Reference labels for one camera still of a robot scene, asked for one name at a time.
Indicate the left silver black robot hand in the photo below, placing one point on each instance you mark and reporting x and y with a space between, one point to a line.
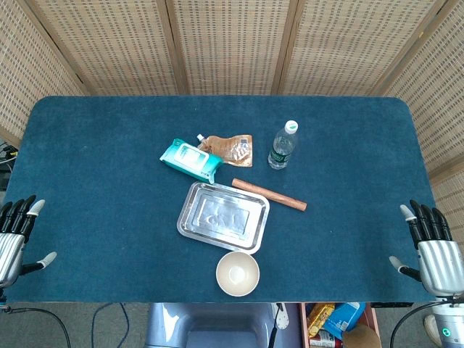
9 250

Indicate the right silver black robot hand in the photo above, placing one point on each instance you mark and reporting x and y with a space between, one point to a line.
440 264

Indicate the beige bowl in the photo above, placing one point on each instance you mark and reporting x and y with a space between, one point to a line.
237 274

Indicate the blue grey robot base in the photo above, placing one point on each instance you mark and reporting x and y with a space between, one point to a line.
210 326

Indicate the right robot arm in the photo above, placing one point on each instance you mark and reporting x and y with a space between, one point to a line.
451 322

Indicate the stainless steel tray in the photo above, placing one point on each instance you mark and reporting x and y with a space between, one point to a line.
223 217

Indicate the blue carpet table cover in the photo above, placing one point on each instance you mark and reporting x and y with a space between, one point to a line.
108 217

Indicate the brown paper bag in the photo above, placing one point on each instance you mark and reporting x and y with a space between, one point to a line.
360 339

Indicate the blue snack bag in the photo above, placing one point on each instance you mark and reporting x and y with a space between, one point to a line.
344 319

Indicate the yellow snack pack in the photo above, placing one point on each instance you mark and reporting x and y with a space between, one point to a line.
319 319

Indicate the red printed can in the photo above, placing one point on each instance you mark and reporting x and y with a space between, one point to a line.
324 340

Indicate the pink storage box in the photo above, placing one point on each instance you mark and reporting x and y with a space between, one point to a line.
303 326

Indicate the wooden rolling stick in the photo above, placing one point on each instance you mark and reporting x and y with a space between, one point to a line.
270 194

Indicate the clear plastic water bottle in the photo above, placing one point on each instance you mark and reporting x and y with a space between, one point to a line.
282 148

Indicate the teal wet wipes pack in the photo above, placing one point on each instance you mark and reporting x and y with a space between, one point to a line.
188 157

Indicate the brown spouted pouch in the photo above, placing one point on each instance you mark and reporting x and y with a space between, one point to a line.
233 148

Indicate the woven bamboo folding screen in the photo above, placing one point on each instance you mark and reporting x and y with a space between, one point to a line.
232 43

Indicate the white perforated bracket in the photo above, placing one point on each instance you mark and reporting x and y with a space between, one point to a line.
281 319

